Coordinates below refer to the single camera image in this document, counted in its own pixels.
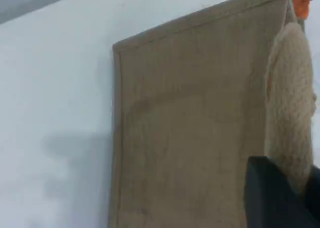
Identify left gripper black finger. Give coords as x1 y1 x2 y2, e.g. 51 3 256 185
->
298 165 320 228
243 156 305 228

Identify brown jute tote bag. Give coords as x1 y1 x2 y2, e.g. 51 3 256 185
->
107 0 318 228

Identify orange toy tangerine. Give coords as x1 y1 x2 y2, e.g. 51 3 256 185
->
290 0 315 19

